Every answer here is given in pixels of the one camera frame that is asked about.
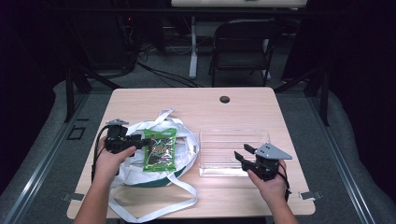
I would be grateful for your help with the green snack packet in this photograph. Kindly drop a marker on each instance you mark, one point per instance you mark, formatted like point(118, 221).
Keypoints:
point(159, 151)

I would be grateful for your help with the black folding chair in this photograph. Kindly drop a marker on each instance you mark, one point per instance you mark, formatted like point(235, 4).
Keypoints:
point(246, 46)

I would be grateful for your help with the black metal stand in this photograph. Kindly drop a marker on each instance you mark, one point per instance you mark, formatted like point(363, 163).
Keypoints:
point(70, 93)
point(324, 99)

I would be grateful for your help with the clear plastic container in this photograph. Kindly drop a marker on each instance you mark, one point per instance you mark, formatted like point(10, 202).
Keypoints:
point(218, 149)

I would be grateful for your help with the white table leg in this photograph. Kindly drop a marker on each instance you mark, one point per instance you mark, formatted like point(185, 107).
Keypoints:
point(193, 53)

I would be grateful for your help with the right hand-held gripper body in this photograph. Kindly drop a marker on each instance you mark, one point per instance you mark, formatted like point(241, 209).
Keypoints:
point(267, 163)

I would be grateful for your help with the metal floor rail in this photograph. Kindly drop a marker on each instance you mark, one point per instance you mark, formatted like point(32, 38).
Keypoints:
point(46, 161)
point(342, 161)

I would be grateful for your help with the white tote bag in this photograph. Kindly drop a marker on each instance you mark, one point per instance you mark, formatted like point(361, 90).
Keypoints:
point(134, 174)

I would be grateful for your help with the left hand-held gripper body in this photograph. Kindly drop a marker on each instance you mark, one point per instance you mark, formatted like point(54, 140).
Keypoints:
point(115, 139)

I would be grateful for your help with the person's left hand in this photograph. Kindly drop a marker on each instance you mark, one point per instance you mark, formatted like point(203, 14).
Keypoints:
point(109, 165)

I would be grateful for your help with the person's right hand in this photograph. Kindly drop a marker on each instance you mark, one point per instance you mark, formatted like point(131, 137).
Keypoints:
point(271, 189)

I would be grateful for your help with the grey tape piece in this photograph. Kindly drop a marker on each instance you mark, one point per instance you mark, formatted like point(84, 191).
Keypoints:
point(310, 195)
point(73, 197)

